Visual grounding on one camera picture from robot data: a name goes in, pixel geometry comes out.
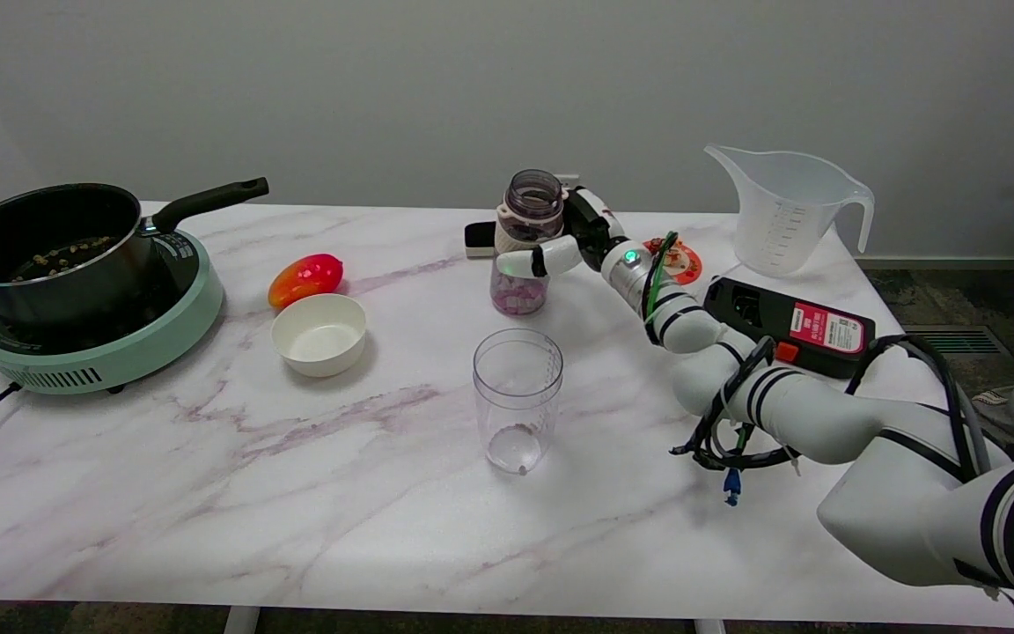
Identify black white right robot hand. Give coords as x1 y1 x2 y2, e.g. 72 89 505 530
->
496 185 628 280

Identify clear bottle with beige band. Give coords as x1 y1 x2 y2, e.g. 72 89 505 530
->
489 169 568 317

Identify pink coaster with small figures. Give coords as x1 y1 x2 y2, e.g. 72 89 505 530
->
643 236 702 286

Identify clear plastic cup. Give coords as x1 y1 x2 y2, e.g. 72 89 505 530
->
472 328 563 476

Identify translucent plastic measuring jug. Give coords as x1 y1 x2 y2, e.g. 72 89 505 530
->
704 144 875 278

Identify black device with pink label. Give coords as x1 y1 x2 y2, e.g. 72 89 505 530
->
702 276 876 380

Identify red orange toy mango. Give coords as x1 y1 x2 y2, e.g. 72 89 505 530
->
267 253 345 311

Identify white bowl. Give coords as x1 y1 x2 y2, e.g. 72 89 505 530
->
271 293 368 379

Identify floor vent grille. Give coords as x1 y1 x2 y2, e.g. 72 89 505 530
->
901 324 1001 355

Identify mint green induction cooker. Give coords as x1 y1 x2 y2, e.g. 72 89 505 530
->
0 229 224 395

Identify brown food bits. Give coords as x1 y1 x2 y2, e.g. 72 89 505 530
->
10 234 116 283

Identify green robot wrist cable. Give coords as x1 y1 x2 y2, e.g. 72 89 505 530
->
642 231 680 322

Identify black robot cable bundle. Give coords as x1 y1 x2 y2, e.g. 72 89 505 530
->
670 335 992 507

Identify black saucepan with handle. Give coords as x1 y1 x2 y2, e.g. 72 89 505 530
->
0 177 269 328

